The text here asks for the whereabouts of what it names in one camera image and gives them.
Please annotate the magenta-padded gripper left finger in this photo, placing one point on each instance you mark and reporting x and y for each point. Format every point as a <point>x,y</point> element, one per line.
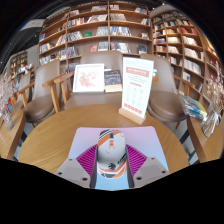
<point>85,163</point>

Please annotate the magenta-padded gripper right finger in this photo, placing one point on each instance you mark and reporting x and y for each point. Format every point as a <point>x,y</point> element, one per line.
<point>138,163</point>

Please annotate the white and orange computer mouse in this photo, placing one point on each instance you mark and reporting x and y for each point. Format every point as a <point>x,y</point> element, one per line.
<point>111,153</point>

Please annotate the pink-blue gradient mouse pad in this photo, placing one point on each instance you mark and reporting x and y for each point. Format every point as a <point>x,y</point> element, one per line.
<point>83,140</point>

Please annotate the brown padded wooden armchair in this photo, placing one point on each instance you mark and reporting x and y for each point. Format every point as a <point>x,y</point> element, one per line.
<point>96,58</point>
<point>165,100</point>
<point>41,106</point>

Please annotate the round wooden side table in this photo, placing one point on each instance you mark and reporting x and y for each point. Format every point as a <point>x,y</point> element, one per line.
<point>11,136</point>
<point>208,146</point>

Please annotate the white sign on wooden base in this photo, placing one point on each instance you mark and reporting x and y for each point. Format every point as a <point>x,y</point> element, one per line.
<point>136,86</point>

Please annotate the stack of colourful magazines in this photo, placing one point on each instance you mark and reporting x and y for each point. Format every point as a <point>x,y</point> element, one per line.
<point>193,108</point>

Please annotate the white framed floral picture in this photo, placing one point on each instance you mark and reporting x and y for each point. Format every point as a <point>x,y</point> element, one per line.
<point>88,78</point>

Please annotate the dark cover book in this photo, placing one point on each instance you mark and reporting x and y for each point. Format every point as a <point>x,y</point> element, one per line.
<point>112,78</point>

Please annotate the distant wooden bookshelf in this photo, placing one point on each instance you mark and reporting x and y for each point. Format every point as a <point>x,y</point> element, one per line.
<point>20,63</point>

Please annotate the angled wooden bookshelf with books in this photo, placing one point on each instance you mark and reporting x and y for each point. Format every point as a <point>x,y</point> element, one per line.
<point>183,43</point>

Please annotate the wide wooden bookshelf with books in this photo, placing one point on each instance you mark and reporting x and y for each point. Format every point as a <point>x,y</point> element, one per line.
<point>96,26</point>

